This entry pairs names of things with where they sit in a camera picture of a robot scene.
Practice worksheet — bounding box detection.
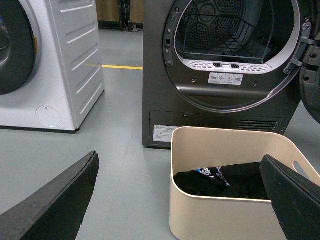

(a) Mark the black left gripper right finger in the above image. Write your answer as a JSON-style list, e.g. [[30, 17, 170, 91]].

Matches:
[[259, 154, 320, 240]]

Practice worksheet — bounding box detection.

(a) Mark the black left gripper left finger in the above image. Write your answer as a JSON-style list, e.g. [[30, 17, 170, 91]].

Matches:
[[0, 151, 100, 240]]

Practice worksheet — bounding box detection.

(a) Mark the beige plastic laundry hamper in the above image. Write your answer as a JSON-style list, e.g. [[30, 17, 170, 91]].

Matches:
[[169, 127, 320, 240]]

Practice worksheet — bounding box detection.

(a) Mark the black printed t-shirt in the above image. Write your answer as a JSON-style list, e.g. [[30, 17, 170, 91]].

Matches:
[[173, 162, 269, 200]]

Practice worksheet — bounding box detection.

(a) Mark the dark dryer door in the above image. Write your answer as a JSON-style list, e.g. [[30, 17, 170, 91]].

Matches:
[[299, 0, 320, 122]]

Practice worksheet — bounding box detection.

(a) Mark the white washing machine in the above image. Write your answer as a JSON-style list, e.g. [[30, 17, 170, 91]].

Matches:
[[0, 0, 105, 132]]

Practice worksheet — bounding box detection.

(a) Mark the dark grey dryer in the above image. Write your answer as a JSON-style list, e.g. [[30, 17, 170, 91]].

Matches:
[[142, 0, 311, 148]]

